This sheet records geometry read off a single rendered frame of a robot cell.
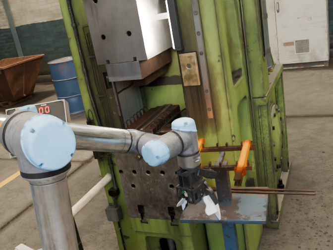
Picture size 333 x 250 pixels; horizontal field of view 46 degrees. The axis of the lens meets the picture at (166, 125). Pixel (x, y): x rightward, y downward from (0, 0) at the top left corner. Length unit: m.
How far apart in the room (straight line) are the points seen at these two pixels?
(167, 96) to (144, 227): 0.83
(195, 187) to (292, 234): 1.66
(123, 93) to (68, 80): 4.28
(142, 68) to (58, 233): 1.22
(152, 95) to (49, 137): 1.74
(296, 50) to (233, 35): 4.86
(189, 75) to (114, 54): 0.40
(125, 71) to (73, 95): 4.65
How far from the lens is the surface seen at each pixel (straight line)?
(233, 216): 1.86
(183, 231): 2.27
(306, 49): 7.15
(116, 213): 2.61
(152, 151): 1.12
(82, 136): 1.11
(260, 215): 1.86
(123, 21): 1.99
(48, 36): 10.13
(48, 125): 0.88
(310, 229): 2.90
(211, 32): 1.99
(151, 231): 2.36
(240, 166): 1.68
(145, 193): 2.22
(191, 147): 1.21
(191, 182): 1.26
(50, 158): 0.89
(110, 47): 2.06
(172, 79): 2.48
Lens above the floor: 1.67
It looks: 19 degrees down
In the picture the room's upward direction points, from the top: 10 degrees counter-clockwise
